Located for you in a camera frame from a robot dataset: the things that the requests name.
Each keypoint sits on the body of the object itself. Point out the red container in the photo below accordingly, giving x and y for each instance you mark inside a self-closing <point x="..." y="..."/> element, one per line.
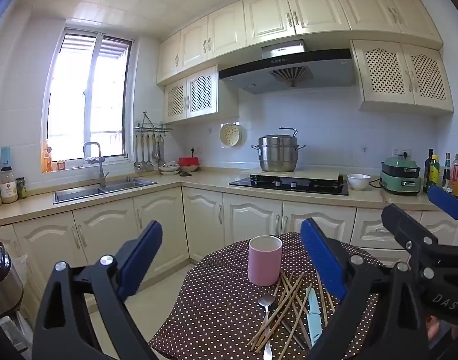
<point x="189" y="162"/>

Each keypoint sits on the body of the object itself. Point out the dark sauce bottle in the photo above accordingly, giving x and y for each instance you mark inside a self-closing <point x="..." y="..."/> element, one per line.
<point x="446" y="176"/>

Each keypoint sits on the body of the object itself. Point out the cream upper kitchen cabinets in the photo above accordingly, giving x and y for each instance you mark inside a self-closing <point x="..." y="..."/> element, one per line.
<point x="270" y="15"/>

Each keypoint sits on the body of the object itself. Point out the grey range hood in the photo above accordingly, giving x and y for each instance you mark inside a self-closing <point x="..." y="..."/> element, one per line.
<point x="289" y="63"/>

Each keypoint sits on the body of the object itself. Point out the stainless steel kettle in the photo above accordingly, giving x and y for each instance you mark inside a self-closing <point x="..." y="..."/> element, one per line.
<point x="4" y="285"/>

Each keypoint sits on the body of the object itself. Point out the cream lattice door cabinet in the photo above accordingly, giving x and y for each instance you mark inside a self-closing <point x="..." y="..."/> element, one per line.
<point x="202" y="93"/>
<point x="401" y="71"/>

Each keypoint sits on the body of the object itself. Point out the white double wall socket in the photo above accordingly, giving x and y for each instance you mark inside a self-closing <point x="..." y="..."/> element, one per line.
<point x="401" y="153"/>

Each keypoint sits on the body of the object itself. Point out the group of wooden chopsticks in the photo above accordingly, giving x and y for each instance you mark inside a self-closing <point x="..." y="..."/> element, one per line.
<point x="285" y="300"/>

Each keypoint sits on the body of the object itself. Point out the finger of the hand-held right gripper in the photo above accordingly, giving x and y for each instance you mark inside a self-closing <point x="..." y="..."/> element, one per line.
<point x="405" y="225"/>
<point x="444" y="202"/>

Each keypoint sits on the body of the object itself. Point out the beige board under pot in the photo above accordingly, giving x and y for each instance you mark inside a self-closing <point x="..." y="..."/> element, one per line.
<point x="326" y="175"/>

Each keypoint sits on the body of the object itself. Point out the white wall socket with plug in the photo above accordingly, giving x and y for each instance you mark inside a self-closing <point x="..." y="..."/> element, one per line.
<point x="196" y="150"/>

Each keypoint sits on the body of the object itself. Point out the cream lower kitchen cabinets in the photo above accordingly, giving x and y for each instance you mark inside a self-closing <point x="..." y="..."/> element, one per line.
<point x="109" y="232"/>

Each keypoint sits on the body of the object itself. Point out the cream kitchen cabinets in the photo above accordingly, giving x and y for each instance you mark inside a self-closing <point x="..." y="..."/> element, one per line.
<point x="270" y="15"/>
<point x="109" y="232"/>

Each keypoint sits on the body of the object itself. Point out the stainless steel steamer pot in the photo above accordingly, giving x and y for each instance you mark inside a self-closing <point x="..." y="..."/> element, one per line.
<point x="277" y="157"/>

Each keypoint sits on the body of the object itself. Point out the polka dot round table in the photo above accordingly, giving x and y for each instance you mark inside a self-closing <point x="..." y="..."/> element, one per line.
<point x="214" y="307"/>

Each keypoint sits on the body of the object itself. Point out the black gas stove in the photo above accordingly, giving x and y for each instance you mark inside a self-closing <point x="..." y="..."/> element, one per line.
<point x="289" y="185"/>

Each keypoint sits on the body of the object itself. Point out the hanging metal spatula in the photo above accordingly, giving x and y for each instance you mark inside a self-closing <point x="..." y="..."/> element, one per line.
<point x="149" y="165"/>

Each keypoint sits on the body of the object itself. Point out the white dish with food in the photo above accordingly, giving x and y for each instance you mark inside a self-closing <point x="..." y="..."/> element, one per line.
<point x="169" y="170"/>

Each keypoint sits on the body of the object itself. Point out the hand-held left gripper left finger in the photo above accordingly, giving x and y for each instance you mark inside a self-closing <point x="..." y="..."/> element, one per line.
<point x="143" y="247"/>

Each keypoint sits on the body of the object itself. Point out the orange bottle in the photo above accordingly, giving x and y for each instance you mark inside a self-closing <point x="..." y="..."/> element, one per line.
<point x="47" y="161"/>

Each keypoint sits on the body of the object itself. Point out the white bowl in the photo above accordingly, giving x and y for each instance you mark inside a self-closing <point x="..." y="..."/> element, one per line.
<point x="359" y="183"/>

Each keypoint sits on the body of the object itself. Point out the metal spoon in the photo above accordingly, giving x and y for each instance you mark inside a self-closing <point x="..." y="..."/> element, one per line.
<point x="266" y="300"/>

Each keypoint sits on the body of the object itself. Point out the green electric cooker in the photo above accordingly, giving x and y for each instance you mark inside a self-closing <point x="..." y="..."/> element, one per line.
<point x="399" y="183"/>

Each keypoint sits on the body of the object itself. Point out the hanging metal ladle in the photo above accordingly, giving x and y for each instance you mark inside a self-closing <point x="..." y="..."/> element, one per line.
<point x="138" y="165"/>

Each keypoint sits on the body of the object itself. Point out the hanging metal skimmer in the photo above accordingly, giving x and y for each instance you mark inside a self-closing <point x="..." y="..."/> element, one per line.
<point x="156" y="153"/>

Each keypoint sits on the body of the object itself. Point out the stainless steel sink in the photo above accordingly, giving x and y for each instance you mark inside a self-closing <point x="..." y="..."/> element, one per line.
<point x="79" y="194"/>

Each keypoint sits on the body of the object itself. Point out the green bottle with yellow cap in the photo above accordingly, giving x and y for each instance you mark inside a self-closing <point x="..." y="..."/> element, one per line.
<point x="434" y="174"/>

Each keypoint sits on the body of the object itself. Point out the metal wall utensil rack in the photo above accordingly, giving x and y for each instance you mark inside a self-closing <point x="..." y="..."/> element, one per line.
<point x="154" y="129"/>

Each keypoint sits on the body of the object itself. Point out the small red lidded jar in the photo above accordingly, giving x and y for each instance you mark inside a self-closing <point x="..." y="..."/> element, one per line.
<point x="60" y="165"/>

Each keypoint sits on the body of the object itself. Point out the light blue sheathed knife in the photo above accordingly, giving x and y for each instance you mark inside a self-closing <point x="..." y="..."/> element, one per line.
<point x="313" y="315"/>

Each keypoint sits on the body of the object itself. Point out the white framed window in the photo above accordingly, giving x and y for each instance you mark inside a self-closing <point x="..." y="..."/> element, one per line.
<point x="75" y="101"/>

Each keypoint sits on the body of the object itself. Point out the small green jar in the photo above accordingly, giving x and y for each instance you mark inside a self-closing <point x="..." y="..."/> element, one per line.
<point x="22" y="189"/>

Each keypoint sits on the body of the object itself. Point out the metal faucet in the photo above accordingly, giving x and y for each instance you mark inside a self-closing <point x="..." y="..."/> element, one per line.
<point x="100" y="172"/>

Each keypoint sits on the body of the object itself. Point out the pink cup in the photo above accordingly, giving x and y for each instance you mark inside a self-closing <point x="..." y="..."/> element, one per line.
<point x="264" y="262"/>

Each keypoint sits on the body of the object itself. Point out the beige kitchen countertop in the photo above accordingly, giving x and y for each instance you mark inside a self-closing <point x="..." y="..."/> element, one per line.
<point x="199" y="180"/>

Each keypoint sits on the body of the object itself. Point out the cream perforated steamer plate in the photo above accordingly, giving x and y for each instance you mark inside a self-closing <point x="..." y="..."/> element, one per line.
<point x="229" y="135"/>

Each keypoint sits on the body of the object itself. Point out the bottles beside window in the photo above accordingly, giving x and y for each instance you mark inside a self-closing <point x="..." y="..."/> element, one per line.
<point x="8" y="191"/>

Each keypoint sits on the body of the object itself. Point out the person's right hand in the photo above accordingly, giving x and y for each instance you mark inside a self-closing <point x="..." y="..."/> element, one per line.
<point x="434" y="328"/>

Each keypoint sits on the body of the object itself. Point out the hanging slotted spoon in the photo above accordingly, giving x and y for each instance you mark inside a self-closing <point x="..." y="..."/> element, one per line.
<point x="161" y="150"/>

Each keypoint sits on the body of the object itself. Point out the dark glass bottle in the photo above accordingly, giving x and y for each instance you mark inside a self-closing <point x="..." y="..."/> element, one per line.
<point x="427" y="172"/>

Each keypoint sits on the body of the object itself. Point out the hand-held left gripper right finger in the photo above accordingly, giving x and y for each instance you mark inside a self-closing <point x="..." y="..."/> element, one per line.
<point x="322" y="255"/>

